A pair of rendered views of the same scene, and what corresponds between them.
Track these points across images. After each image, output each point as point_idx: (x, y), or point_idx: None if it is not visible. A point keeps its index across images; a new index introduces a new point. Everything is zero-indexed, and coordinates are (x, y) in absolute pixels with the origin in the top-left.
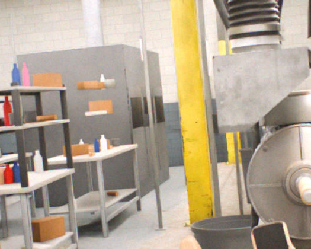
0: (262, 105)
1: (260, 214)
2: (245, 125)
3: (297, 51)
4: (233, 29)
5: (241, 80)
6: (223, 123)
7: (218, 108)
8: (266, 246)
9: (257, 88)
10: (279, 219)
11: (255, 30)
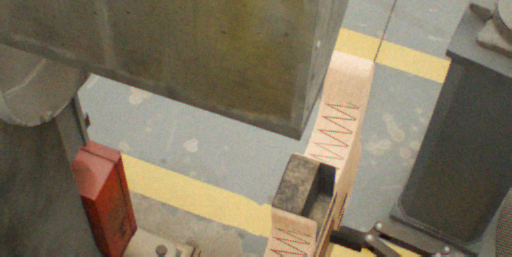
0: (342, 13)
1: (27, 120)
2: (323, 79)
3: None
4: None
5: None
6: (306, 115)
7: (307, 95)
8: (306, 211)
9: None
10: (55, 102)
11: None
